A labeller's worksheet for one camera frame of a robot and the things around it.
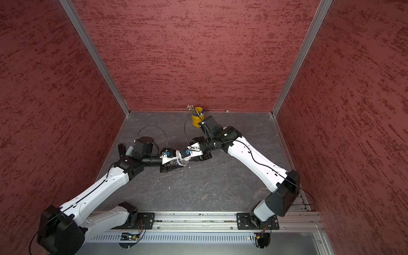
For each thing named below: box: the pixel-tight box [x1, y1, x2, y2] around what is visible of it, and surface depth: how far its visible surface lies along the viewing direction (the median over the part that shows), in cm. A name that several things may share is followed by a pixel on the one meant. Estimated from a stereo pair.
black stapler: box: [117, 143, 126, 159], surface depth 97 cm
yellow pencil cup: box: [191, 106, 205, 128], surface depth 109 cm
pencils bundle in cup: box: [186, 104, 200, 117], surface depth 102 cm
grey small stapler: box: [125, 145, 135, 156], surface depth 97 cm
